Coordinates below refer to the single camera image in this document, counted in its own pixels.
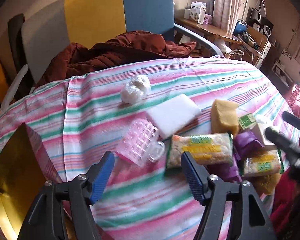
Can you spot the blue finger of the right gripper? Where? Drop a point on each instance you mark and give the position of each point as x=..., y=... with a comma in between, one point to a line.
x=291, y=119
x=281, y=141

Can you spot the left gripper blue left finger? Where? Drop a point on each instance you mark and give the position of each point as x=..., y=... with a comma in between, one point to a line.
x=99, y=175

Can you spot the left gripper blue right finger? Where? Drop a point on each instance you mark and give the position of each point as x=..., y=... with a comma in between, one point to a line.
x=196, y=176

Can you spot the beige large medicine box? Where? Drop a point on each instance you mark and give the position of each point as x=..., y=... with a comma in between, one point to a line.
x=263, y=122

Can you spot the yellow green snack packet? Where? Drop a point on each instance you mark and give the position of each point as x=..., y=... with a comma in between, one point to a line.
x=209, y=149
x=262, y=163

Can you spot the purple cloth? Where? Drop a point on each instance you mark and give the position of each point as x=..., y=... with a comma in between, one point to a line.
x=244, y=143

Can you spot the green small medicine box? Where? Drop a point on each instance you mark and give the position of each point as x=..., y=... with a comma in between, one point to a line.
x=247, y=121

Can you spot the yellow sponge block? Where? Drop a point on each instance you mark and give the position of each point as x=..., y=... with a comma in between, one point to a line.
x=224, y=117
x=265, y=184

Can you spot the white foam sponge block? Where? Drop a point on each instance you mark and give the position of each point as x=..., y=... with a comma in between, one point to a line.
x=173, y=115

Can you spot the small white plastic bag ball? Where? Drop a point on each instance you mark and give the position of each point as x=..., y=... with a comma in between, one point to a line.
x=136, y=89

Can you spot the striped pink green bedspread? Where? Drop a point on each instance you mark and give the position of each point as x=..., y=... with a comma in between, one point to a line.
x=82, y=117

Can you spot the gold metal tin box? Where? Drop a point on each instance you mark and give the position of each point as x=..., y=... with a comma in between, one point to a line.
x=24, y=168

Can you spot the white basket bag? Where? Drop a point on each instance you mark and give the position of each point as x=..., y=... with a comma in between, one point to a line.
x=227, y=51

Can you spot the blue folding chair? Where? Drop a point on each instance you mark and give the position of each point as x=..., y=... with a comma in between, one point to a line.
x=240, y=27

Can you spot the maroon crumpled jacket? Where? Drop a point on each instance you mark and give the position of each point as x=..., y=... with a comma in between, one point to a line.
x=129, y=47

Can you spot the wooden side table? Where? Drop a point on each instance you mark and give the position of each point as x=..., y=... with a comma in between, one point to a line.
x=204, y=34

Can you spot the pink striped curtain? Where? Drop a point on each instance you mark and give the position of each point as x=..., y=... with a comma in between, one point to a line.
x=225, y=14

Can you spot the white boxes on table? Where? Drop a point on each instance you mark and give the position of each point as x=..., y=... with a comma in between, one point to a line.
x=197, y=13

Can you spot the grey yellow blue chair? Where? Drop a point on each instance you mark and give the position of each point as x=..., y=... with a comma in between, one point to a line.
x=36, y=40

